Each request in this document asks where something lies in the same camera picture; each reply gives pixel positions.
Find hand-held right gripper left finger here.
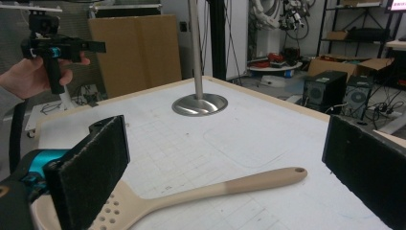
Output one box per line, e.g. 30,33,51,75
43,114,131,230

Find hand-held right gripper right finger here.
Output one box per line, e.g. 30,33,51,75
321,114,406,230

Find metal stand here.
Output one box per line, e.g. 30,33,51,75
171,0,229,118

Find beige slotted spatula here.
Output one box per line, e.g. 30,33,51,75
31,166,309,230

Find brown cardboard sheet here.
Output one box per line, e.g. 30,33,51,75
87,13,183,100

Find white wheeled stand base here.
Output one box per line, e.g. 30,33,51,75
24,85,80,139

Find grey computer tower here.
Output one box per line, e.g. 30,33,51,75
342,75,374,121

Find black computer tower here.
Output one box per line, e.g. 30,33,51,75
302,70,349,113

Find white table mat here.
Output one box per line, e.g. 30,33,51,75
37,78,395,230

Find open flat cardboard box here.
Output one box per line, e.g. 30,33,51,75
306,55,395,79

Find white plastic sheet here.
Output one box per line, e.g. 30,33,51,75
259,74,287,89

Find round white platform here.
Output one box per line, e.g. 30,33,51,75
248,60,304,73

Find black bag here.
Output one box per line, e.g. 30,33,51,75
348,27,390,42

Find red tool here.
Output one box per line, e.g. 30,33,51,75
267,52,285,64

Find black metal shelf rack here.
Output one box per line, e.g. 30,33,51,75
315,0,406,60

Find monitor screen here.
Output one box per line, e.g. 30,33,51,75
390,0,406,13

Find tangled black floor cables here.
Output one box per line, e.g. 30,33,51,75
367,95,406,124

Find black wrist strap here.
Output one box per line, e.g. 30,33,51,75
9,100,29,174

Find black metal frame post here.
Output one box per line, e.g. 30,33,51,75
209,0,228,81

